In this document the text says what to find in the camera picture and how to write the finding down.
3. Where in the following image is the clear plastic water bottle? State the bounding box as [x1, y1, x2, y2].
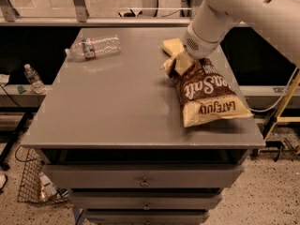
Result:
[65, 35, 121, 62]

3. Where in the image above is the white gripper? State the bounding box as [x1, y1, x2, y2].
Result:
[161, 1, 240, 76]

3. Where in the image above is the yellow metal stand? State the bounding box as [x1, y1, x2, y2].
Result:
[262, 72, 300, 155]

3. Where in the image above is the green small object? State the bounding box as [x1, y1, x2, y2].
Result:
[17, 85, 26, 94]

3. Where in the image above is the bottle inside wire basket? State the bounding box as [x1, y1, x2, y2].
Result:
[38, 172, 57, 202]

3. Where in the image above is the brown chip bag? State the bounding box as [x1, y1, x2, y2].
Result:
[161, 54, 253, 128]

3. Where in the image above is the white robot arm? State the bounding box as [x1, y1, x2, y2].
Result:
[162, 0, 300, 68]

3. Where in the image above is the grey drawer cabinet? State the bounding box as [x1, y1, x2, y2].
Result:
[22, 28, 263, 225]

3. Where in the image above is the yellow sponge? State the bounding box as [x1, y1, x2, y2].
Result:
[162, 38, 184, 56]

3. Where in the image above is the wire mesh basket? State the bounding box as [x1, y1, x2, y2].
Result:
[17, 149, 68, 207]

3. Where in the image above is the small upright water bottle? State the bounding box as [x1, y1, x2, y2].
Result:
[24, 64, 46, 94]

